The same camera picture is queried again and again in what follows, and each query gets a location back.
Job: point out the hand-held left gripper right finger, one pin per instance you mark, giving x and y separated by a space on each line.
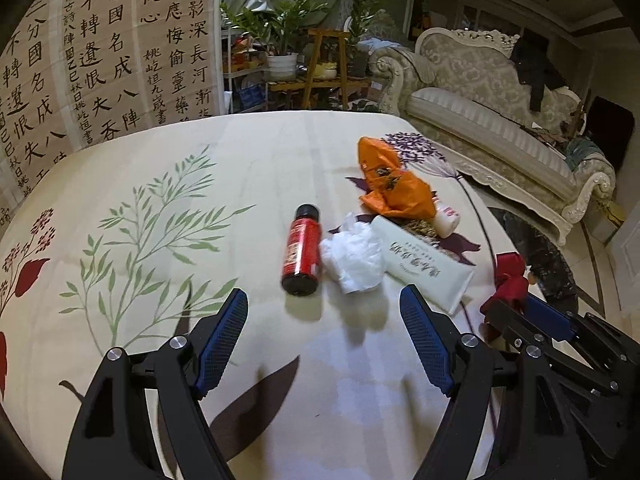
425 340

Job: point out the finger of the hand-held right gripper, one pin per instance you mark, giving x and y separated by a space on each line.
547 316
515 325

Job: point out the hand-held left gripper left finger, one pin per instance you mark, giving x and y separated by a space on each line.
222 340

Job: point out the dark red bag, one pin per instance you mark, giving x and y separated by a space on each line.
510 280

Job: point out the bin with black liner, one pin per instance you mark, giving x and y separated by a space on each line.
540 250

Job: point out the white printed tube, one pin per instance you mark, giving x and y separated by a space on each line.
425 265

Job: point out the white plastic bag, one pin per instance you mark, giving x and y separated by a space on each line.
355 260

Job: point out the brown black twine ball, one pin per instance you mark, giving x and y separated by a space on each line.
422 227

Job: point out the red bottle black cap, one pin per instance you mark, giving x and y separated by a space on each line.
300 250

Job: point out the small white bottle red label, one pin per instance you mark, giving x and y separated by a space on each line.
445 220

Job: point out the orange plastic bag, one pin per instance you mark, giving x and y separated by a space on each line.
395 190

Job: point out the white door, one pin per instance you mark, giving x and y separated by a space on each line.
627 260

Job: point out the teal blanket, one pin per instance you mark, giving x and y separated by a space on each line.
582 155

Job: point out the floral tablecloth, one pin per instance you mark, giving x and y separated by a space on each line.
200 160

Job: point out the ornate cream sofa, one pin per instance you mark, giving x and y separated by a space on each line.
475 125

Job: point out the small floor plant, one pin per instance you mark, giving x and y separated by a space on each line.
365 106

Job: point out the white metal rack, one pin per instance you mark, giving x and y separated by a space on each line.
226 95

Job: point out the blue crate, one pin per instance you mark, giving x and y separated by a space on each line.
250 96

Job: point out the black jacket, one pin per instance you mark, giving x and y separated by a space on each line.
535 65

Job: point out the white plant pot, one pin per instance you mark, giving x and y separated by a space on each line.
282 66

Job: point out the yellow pot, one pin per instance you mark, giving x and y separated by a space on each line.
326 71

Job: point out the leafy potted plant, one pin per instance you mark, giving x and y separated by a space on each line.
280 25

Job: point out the wooden plant stand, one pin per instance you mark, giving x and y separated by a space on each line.
327 32

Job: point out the tall green plant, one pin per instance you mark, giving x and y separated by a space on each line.
360 15

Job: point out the calligraphy wall hanging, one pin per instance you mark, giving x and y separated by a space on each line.
100 50

